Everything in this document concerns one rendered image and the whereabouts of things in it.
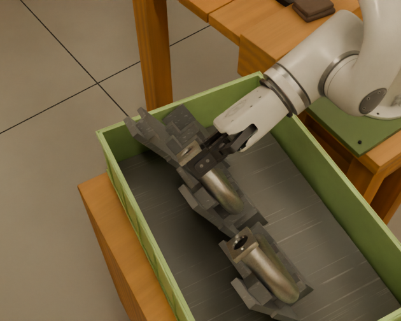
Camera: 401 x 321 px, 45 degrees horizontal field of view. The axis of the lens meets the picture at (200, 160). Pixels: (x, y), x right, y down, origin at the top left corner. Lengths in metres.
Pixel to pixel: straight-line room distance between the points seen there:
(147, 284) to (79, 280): 0.92
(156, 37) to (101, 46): 0.91
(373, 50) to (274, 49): 0.69
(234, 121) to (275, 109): 0.06
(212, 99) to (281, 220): 0.32
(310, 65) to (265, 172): 0.45
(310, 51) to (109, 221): 0.63
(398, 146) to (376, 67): 0.59
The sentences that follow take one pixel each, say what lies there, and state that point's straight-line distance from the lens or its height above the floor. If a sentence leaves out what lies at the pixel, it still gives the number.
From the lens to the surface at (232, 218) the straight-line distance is 0.89.
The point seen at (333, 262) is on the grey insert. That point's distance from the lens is 1.06.
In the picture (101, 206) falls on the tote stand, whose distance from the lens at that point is 1.17.
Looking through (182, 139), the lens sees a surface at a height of 0.94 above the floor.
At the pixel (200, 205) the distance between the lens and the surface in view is 0.75.
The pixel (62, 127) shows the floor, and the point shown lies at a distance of 2.40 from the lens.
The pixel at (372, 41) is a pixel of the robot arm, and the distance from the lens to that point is 0.68.
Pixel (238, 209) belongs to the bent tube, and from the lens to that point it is 0.81.
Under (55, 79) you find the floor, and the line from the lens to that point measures 2.64.
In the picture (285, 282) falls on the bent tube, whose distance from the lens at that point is 0.71.
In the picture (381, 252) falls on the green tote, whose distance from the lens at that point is 1.03.
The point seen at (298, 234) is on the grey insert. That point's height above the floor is 0.85.
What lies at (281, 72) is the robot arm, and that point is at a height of 1.27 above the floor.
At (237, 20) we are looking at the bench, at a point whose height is 0.88.
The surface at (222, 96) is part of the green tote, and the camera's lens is 1.17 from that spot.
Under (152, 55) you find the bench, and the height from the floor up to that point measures 0.50.
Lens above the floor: 1.78
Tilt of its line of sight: 54 degrees down
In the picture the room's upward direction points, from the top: straight up
